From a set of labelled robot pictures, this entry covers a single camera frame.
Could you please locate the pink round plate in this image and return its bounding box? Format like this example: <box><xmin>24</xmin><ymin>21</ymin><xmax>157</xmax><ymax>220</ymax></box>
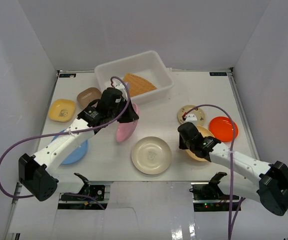
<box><xmin>115</xmin><ymin>103</ymin><xmax>140</xmax><ymax>143</ymax></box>

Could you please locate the tan round plate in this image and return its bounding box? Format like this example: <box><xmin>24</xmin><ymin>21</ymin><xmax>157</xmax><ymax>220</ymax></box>
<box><xmin>185</xmin><ymin>125</ymin><xmax>214</xmax><ymax>162</ymax></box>

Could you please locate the woven bamboo fan tray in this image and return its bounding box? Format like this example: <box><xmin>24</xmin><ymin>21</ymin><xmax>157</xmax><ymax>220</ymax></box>
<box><xmin>123</xmin><ymin>73</ymin><xmax>157</xmax><ymax>97</ymax></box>

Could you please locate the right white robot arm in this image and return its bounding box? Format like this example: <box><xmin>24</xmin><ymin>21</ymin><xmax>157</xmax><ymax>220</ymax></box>
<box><xmin>177</xmin><ymin>122</ymin><xmax>288</xmax><ymax>216</ymax></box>

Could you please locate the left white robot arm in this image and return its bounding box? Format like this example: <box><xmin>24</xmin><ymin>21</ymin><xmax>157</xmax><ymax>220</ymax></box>
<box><xmin>18</xmin><ymin>84</ymin><xmax>139</xmax><ymax>202</ymax></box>

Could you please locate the white plastic bin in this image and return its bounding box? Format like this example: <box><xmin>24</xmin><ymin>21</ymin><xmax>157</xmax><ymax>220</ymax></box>
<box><xmin>94</xmin><ymin>50</ymin><xmax>174</xmax><ymax>105</ymax></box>

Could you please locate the small floral cream plate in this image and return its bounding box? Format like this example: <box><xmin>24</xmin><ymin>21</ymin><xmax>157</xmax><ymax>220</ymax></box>
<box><xmin>177</xmin><ymin>105</ymin><xmax>206</xmax><ymax>126</ymax></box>

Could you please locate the brown square plate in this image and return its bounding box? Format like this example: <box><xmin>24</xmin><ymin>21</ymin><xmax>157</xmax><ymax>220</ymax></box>
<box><xmin>76</xmin><ymin>87</ymin><xmax>102</xmax><ymax>109</ymax></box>

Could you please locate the orange round plate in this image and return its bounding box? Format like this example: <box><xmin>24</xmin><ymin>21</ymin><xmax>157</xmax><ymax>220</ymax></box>
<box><xmin>209</xmin><ymin>116</ymin><xmax>239</xmax><ymax>142</ymax></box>

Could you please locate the cream round plate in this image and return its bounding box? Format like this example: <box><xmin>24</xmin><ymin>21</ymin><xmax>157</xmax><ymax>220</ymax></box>
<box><xmin>131</xmin><ymin>136</ymin><xmax>172</xmax><ymax>175</ymax></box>

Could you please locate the yellow square plate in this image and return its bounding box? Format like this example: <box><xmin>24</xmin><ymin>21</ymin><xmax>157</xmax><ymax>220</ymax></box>
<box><xmin>48</xmin><ymin>99</ymin><xmax>76</xmax><ymax>123</ymax></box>

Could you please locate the blue round plate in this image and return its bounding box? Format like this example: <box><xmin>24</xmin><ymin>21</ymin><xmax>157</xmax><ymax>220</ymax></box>
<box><xmin>61</xmin><ymin>140</ymin><xmax>88</xmax><ymax>165</ymax></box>

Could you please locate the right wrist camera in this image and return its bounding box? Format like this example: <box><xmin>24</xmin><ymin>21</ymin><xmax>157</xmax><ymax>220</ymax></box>
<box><xmin>182</xmin><ymin>113</ymin><xmax>198</xmax><ymax>125</ymax></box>

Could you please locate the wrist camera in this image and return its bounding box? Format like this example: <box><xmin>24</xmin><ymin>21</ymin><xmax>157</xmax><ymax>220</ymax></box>
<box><xmin>111</xmin><ymin>82</ymin><xmax>130</xmax><ymax>91</ymax></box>
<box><xmin>182</xmin><ymin>113</ymin><xmax>198</xmax><ymax>125</ymax></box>

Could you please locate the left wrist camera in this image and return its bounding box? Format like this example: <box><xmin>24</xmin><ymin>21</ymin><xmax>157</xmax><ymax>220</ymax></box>
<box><xmin>111</xmin><ymin>82</ymin><xmax>130</xmax><ymax>91</ymax></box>

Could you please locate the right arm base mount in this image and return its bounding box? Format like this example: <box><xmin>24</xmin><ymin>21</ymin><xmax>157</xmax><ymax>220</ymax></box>
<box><xmin>189</xmin><ymin>172</ymin><xmax>230</xmax><ymax>213</ymax></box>

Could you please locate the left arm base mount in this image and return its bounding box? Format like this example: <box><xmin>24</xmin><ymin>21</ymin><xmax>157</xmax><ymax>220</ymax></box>
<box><xmin>58</xmin><ymin>173</ymin><xmax>107</xmax><ymax>210</ymax></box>

